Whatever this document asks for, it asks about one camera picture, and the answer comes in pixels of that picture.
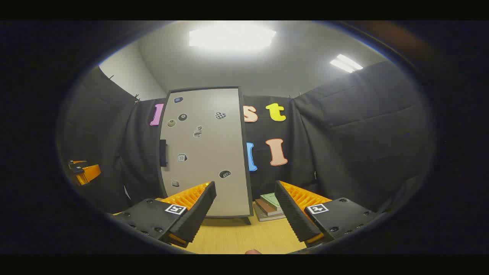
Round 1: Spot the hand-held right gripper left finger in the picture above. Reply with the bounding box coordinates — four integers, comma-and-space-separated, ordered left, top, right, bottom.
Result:
108, 181, 217, 249

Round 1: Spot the small ceiling light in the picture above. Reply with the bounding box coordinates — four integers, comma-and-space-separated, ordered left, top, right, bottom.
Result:
330, 54, 363, 73

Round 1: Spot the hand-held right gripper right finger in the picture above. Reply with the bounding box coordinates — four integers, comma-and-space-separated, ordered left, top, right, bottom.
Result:
274, 180, 379, 247

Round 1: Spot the black backdrop cloth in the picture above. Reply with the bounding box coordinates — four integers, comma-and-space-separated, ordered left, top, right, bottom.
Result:
61, 61, 436, 214

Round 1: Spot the brown book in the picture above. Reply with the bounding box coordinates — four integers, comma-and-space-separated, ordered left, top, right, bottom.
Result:
255, 199, 284, 216

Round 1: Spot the grey cabinet door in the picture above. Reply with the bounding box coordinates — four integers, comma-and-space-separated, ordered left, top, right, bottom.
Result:
159, 87, 253, 218

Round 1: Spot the white book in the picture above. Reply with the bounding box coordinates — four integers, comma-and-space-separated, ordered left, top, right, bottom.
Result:
253, 206, 287, 222

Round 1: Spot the large ceiling light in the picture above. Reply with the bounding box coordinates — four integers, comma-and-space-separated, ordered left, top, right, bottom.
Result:
189, 25, 276, 52

